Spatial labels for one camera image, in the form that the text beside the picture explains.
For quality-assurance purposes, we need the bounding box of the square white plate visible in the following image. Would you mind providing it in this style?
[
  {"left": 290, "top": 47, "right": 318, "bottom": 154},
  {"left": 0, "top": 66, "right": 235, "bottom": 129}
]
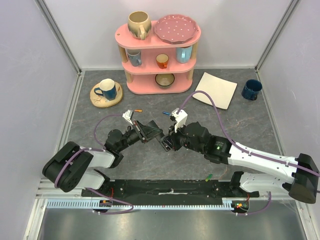
[{"left": 195, "top": 72, "right": 238, "bottom": 110}]

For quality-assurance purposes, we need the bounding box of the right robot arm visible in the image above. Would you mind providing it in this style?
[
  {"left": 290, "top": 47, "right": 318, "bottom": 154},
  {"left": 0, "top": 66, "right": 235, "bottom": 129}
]
[{"left": 161, "top": 122, "right": 320, "bottom": 204}]

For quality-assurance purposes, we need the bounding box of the beige round saucer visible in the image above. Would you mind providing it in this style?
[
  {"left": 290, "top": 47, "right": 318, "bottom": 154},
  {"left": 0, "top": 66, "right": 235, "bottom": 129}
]
[{"left": 89, "top": 82, "right": 124, "bottom": 108}]

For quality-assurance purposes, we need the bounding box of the black remote control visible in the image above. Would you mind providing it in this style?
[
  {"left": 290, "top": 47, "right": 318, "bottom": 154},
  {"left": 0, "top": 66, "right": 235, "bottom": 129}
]
[{"left": 146, "top": 120, "right": 173, "bottom": 152}]

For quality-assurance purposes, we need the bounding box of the pink dotted plate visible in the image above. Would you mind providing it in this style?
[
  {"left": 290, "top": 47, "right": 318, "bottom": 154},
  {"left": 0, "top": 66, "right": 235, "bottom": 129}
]
[{"left": 154, "top": 14, "right": 199, "bottom": 44}]

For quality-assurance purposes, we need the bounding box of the grey blue mug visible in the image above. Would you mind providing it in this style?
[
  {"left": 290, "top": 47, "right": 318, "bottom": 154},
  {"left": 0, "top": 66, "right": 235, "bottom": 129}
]
[{"left": 126, "top": 49, "right": 142, "bottom": 67}]

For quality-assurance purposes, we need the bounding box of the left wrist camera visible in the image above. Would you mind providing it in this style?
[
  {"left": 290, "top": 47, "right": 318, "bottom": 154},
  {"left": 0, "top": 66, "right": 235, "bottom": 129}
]
[{"left": 122, "top": 110, "right": 134, "bottom": 125}]

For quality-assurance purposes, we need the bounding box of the light blue mug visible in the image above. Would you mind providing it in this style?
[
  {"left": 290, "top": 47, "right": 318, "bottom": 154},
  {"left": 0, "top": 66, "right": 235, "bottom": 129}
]
[{"left": 176, "top": 45, "right": 193, "bottom": 64}]

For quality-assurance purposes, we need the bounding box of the dark blue mug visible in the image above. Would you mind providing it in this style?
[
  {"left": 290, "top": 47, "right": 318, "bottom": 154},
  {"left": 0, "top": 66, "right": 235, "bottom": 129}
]
[{"left": 241, "top": 79, "right": 263, "bottom": 101}]

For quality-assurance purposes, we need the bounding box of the white cable duct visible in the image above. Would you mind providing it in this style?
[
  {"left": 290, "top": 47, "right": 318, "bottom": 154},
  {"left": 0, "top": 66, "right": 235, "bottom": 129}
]
[{"left": 46, "top": 198, "right": 234, "bottom": 211}]

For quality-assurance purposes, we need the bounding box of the green battery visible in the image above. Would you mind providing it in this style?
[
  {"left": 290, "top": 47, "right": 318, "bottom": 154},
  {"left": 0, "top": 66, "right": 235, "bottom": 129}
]
[{"left": 205, "top": 174, "right": 213, "bottom": 182}]

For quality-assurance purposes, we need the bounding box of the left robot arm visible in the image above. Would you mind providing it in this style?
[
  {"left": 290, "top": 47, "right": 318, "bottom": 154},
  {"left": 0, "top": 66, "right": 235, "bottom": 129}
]
[{"left": 42, "top": 120, "right": 164, "bottom": 193}]

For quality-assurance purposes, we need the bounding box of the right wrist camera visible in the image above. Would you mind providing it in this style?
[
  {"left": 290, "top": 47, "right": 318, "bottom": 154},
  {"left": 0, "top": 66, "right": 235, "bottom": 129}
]
[{"left": 169, "top": 108, "right": 188, "bottom": 133}]

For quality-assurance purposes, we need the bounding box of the pink three-tier shelf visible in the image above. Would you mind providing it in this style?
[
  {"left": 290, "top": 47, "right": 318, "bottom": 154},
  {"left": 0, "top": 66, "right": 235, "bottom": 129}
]
[{"left": 115, "top": 23, "right": 201, "bottom": 95}]

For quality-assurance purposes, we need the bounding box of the dark patterned bowl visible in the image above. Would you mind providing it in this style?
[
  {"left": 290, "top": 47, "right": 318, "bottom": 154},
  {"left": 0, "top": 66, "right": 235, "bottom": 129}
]
[{"left": 155, "top": 73, "right": 175, "bottom": 89}]

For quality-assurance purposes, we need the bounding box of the blue mug cream interior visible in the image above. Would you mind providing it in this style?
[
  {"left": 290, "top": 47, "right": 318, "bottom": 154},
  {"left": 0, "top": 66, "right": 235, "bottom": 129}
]
[{"left": 93, "top": 78, "right": 117, "bottom": 101}]

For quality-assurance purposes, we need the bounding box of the beige ceramic mug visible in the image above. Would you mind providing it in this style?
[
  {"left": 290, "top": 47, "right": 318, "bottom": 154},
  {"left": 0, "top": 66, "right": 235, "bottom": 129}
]
[{"left": 127, "top": 11, "right": 152, "bottom": 40}]

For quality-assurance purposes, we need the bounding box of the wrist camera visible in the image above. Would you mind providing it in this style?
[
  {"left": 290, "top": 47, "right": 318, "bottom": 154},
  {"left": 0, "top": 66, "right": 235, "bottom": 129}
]
[
  {"left": 169, "top": 108, "right": 188, "bottom": 133},
  {"left": 122, "top": 110, "right": 134, "bottom": 125}
]

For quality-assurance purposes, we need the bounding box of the small orange cup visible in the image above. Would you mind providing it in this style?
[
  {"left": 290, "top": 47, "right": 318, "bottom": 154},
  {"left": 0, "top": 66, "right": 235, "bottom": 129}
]
[{"left": 156, "top": 53, "right": 169, "bottom": 69}]

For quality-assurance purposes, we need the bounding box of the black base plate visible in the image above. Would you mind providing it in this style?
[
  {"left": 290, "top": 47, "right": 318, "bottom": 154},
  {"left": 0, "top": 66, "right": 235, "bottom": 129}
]
[{"left": 97, "top": 179, "right": 260, "bottom": 205}]

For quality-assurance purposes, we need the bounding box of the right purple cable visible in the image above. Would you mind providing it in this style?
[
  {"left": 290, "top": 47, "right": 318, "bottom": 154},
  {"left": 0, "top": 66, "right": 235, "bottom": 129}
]
[{"left": 176, "top": 90, "right": 320, "bottom": 216}]

